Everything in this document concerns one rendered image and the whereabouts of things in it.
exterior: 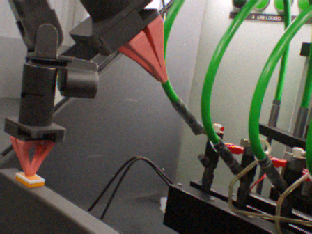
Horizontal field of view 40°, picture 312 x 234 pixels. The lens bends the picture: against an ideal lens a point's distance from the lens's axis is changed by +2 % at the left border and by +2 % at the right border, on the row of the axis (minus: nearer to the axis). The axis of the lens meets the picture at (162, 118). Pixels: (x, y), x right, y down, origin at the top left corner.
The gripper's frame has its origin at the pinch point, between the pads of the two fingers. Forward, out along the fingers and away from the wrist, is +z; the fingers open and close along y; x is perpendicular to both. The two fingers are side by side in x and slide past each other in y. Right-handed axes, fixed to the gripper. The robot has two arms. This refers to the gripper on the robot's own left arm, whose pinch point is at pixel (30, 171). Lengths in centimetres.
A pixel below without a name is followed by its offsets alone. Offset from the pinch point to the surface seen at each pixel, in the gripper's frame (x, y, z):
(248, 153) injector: -22.8, -30.4, -10.3
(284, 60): -43, -23, -27
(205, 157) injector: -21.2, -22.8, -7.5
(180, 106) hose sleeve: -12.2, -22.7, -16.9
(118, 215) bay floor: -24.9, 1.8, 14.5
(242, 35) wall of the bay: -53, -5, -31
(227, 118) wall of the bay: -52, -5, -10
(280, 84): -44, -23, -22
